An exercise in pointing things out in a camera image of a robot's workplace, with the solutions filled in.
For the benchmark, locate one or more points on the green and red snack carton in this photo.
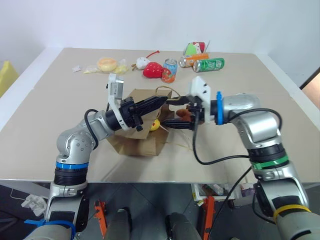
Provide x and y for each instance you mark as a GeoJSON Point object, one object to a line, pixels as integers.
{"type": "Point", "coordinates": [193, 48]}

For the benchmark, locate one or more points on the bread in clear plastic bag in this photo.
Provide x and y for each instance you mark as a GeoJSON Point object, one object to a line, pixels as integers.
{"type": "Point", "coordinates": [107, 64]}

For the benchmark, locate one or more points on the red strawberry plush toy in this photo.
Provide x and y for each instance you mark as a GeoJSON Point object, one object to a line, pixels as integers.
{"type": "Point", "coordinates": [152, 70]}

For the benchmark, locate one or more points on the dark rounded shape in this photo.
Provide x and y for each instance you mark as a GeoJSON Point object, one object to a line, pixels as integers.
{"type": "Point", "coordinates": [181, 226]}
{"type": "Point", "coordinates": [118, 225]}

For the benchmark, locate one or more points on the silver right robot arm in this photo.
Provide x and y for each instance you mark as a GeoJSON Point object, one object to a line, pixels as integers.
{"type": "Point", "coordinates": [262, 130]}

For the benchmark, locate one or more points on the blue fruit drink can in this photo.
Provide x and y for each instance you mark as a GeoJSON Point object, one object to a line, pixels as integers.
{"type": "Point", "coordinates": [170, 71]}

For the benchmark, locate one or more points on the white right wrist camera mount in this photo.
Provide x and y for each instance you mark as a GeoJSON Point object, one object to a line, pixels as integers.
{"type": "Point", "coordinates": [201, 88]}

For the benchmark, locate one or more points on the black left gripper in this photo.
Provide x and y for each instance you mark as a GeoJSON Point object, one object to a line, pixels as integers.
{"type": "Point", "coordinates": [128, 112]}

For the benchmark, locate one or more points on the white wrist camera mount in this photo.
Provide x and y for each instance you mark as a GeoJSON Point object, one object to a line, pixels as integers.
{"type": "Point", "coordinates": [201, 88]}
{"type": "Point", "coordinates": [115, 87]}

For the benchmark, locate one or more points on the orange clamp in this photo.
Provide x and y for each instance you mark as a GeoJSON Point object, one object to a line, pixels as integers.
{"type": "Point", "coordinates": [101, 217]}
{"type": "Point", "coordinates": [208, 217]}

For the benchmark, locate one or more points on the green soda can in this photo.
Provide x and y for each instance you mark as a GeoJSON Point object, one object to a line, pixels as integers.
{"type": "Point", "coordinates": [210, 64]}

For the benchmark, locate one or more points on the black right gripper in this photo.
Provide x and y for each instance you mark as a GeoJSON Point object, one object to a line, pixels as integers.
{"type": "Point", "coordinates": [198, 110]}

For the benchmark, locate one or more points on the orange soda can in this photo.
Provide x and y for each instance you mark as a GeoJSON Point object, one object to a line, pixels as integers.
{"type": "Point", "coordinates": [193, 60]}

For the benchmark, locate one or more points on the yellow bag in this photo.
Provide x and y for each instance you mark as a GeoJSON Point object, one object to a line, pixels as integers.
{"type": "Point", "coordinates": [7, 77]}

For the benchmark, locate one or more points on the pale twine strands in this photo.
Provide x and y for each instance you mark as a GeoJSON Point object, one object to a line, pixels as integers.
{"type": "Point", "coordinates": [185, 143]}

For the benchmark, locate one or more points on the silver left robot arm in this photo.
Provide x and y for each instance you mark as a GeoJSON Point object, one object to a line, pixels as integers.
{"type": "Point", "coordinates": [75, 143]}

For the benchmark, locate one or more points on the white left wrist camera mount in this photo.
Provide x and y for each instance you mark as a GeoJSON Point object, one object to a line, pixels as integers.
{"type": "Point", "coordinates": [115, 87]}

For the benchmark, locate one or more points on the brown plush toy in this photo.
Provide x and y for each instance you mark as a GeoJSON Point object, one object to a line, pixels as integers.
{"type": "Point", "coordinates": [183, 113]}

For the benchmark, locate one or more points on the brown paper bag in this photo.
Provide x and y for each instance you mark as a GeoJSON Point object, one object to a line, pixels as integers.
{"type": "Point", "coordinates": [140, 142]}

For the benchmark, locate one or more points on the white plush with red tail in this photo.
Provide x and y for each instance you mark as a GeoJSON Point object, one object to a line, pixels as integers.
{"type": "Point", "coordinates": [141, 62]}

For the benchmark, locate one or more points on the brown wooden board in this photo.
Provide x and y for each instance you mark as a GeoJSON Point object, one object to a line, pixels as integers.
{"type": "Point", "coordinates": [312, 90]}

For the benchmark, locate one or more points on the white box of clutter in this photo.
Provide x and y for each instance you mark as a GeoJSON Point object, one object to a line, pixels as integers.
{"type": "Point", "coordinates": [215, 190]}

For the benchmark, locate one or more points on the yellow plush toy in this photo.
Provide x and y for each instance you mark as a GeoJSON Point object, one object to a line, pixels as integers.
{"type": "Point", "coordinates": [155, 125]}

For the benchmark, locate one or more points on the crumpled white paper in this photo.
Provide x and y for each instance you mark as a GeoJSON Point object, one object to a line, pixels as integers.
{"type": "Point", "coordinates": [33, 203]}

